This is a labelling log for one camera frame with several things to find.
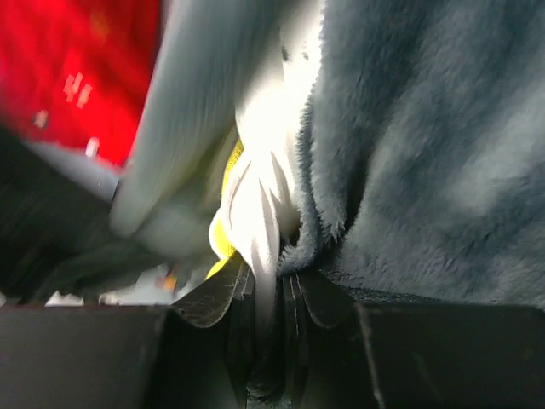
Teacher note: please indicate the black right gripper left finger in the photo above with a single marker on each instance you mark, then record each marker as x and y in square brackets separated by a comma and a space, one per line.
[195, 353]

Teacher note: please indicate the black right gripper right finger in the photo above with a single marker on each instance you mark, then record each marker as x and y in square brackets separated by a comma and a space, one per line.
[341, 353]

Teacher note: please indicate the white pillow yellow edge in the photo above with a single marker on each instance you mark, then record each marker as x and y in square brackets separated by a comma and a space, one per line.
[259, 196]

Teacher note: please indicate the grey plush pillowcase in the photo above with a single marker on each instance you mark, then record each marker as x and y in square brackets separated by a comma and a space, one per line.
[425, 163]

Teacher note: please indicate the red cartoon print pillow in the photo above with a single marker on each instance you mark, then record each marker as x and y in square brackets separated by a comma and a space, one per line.
[76, 73]

